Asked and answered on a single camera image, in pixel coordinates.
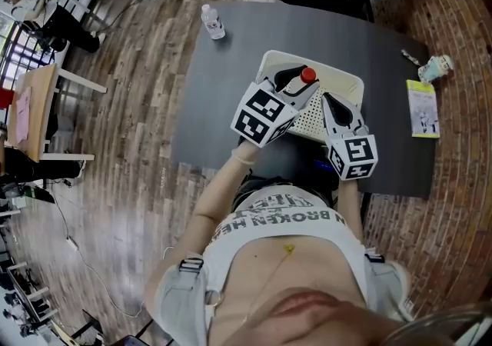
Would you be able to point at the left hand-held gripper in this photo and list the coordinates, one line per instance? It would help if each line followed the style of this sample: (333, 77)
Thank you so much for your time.
(261, 114)

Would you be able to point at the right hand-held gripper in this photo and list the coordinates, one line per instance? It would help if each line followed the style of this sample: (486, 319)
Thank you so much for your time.
(353, 156)

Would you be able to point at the small red-capped bottle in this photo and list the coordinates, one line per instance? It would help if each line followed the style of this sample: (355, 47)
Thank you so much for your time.
(308, 74)

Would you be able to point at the cream perforated plastic basket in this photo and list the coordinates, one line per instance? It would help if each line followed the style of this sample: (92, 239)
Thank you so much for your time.
(346, 87)

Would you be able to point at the clear plastic water bottle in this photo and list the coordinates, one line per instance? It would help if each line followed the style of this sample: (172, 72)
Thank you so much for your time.
(213, 23)

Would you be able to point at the person's right forearm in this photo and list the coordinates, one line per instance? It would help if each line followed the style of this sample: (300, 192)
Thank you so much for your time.
(350, 202)

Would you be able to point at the person's left forearm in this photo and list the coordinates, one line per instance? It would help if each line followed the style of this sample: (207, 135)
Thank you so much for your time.
(227, 183)

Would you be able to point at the red box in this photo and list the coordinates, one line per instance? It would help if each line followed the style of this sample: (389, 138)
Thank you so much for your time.
(5, 98)

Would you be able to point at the black device with blue light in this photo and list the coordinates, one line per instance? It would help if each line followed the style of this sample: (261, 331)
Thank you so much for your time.
(323, 165)

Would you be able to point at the dark grey table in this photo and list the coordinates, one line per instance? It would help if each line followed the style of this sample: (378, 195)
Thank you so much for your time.
(215, 106)

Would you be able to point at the yellow-green book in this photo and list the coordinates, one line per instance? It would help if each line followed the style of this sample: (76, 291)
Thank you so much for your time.
(423, 110)

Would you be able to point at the person's white printed top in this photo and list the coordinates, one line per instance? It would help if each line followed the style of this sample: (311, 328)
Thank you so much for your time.
(276, 232)

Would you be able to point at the person's neck and chest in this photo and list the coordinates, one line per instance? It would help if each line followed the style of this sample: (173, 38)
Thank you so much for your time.
(300, 267)

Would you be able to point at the person's head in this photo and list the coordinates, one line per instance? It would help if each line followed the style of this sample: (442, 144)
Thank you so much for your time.
(307, 321)

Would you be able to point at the person's light denim overalls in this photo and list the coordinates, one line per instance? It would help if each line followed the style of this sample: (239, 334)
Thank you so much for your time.
(180, 298)

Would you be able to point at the pink paper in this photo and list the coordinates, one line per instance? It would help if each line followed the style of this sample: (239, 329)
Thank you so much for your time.
(23, 114)

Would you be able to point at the window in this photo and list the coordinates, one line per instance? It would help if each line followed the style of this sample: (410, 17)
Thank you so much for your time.
(17, 62)

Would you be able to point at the black and green object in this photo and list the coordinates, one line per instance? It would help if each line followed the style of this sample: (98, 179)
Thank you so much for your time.
(38, 193)

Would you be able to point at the wooden desk with white frame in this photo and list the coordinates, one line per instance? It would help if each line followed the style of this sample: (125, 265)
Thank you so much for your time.
(38, 106)

